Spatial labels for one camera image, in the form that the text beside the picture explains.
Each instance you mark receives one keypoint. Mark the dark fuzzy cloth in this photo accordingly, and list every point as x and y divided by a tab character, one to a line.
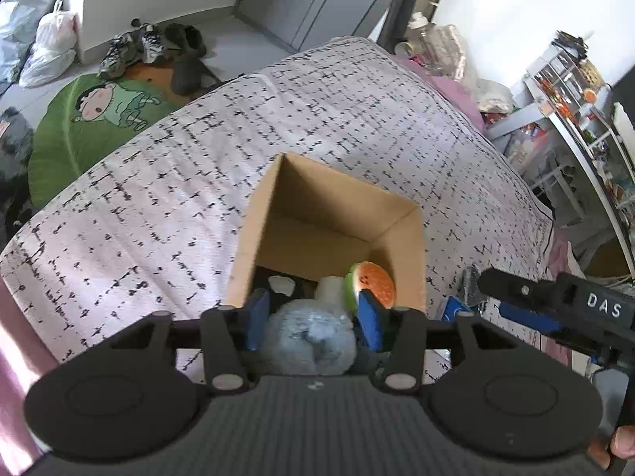
12	168

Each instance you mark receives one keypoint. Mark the small white soft piece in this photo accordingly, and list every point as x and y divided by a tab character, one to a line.
282	284

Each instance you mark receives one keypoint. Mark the white shelf rack with items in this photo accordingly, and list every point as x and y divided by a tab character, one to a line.
595	171

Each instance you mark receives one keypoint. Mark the person's right hand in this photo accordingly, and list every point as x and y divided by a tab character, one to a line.
624	444

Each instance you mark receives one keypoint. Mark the green cartoon rug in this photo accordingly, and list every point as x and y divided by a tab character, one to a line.
69	134

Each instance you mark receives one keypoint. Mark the grey sneaker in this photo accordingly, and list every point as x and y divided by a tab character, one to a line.
119	54
153	42

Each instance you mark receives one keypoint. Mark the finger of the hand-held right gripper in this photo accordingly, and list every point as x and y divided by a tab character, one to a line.
526	290

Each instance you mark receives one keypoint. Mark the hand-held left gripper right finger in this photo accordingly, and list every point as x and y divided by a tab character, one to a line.
371	322

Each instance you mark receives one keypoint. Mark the dark slipper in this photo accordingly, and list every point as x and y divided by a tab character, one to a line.
186	39
188	75

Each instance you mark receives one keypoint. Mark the clear crumpled plastic bag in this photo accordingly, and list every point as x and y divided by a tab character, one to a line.
454	52

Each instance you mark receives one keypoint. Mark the watermelon slice toy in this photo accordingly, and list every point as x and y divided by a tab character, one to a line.
374	282

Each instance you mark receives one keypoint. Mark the white black-patterned blanket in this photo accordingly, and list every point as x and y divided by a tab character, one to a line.
149	183

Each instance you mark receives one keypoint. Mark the grey plush toy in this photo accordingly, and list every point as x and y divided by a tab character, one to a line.
312	339

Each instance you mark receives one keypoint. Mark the white plastic bag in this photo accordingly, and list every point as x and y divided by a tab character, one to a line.
49	49

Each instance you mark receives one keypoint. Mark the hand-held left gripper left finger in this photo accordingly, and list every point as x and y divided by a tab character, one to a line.
258	318

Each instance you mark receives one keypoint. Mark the white soft ball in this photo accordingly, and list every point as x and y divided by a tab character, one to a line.
333	295

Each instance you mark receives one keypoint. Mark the clear plastic bottle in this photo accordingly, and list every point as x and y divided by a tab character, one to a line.
421	34

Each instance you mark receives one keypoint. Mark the blue packet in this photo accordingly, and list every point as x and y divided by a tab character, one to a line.
454	310

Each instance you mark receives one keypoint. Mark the dark grey soft packet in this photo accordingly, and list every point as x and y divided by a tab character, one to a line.
474	282

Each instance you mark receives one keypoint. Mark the brown cardboard box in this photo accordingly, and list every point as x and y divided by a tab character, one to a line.
322	218

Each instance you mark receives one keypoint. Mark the grey plastic bag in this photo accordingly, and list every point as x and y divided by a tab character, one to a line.
20	15

